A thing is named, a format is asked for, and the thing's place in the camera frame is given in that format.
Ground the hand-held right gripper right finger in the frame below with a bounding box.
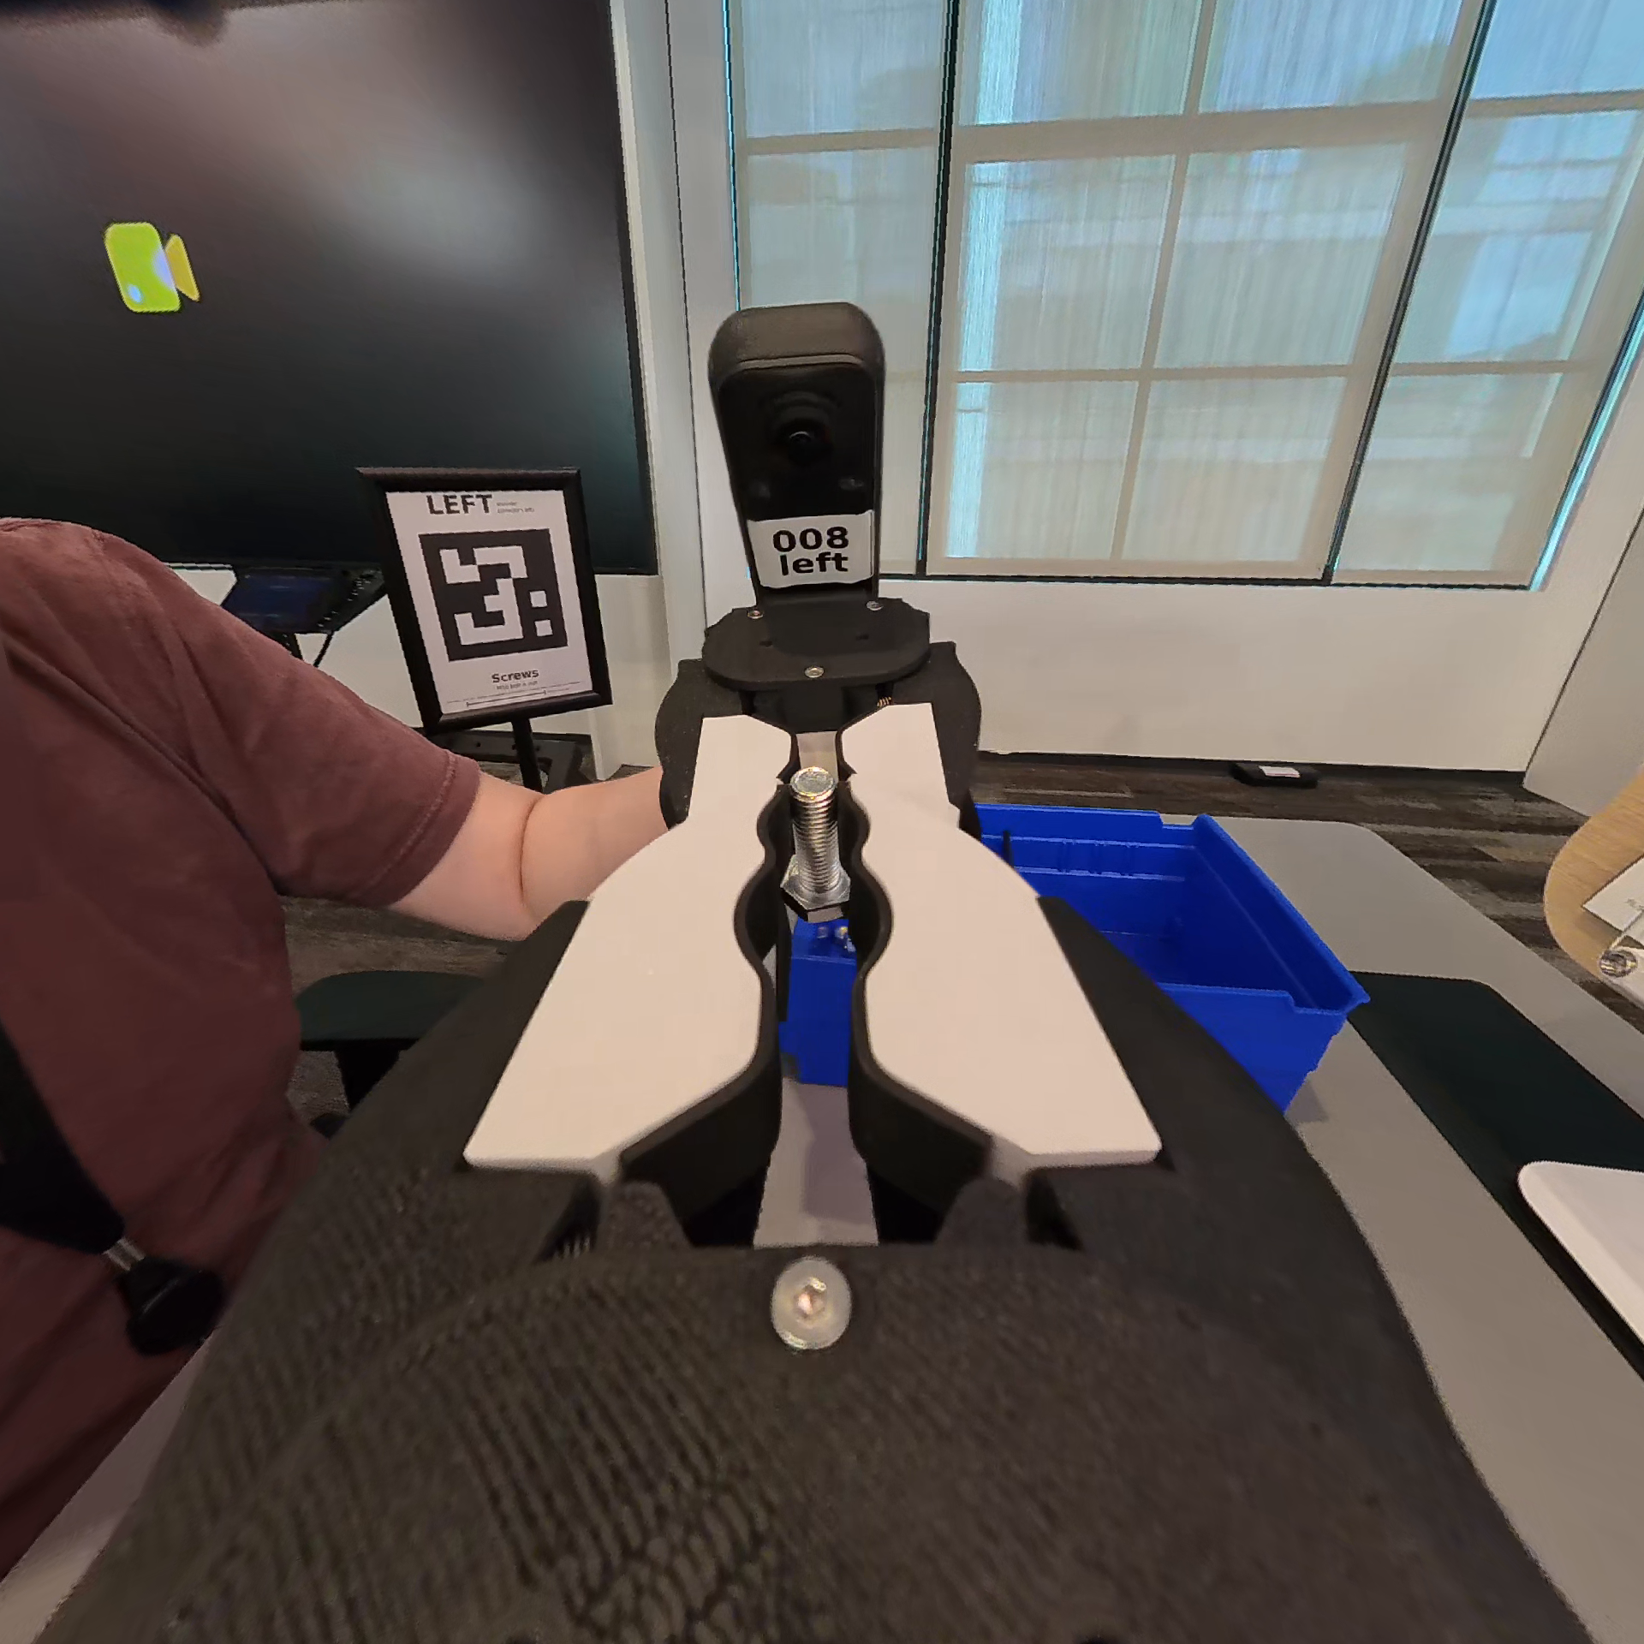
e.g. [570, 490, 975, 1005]
[846, 786, 1167, 1246]

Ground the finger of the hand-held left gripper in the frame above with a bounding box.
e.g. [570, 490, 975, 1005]
[666, 712, 791, 835]
[838, 696, 979, 835]

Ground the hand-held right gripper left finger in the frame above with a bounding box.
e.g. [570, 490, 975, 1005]
[460, 782, 785, 1246]

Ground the steel hex bolt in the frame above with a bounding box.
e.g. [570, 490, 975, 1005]
[777, 794, 856, 915]

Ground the blue plastic bin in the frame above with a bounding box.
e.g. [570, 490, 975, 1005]
[781, 802, 1370, 1111]

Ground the person's left forearm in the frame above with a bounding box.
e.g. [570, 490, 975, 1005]
[443, 762, 672, 941]

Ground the black chair armrest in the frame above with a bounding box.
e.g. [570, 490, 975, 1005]
[294, 968, 480, 1109]

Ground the framed marker sign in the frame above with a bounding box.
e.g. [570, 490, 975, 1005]
[357, 465, 617, 790]

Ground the small dark tablet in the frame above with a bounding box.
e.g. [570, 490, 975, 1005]
[220, 561, 390, 669]

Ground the large grid window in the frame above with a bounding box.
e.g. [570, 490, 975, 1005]
[726, 0, 1644, 588]

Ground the instruction sheet on stand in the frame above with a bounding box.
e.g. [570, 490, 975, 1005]
[1541, 766, 1644, 1019]

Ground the white stand base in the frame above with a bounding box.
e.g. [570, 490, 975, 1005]
[1519, 1158, 1644, 1352]

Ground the black strap with toggle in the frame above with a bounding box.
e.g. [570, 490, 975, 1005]
[0, 1019, 231, 1357]

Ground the large black wall screen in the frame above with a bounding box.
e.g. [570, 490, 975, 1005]
[0, 0, 660, 575]

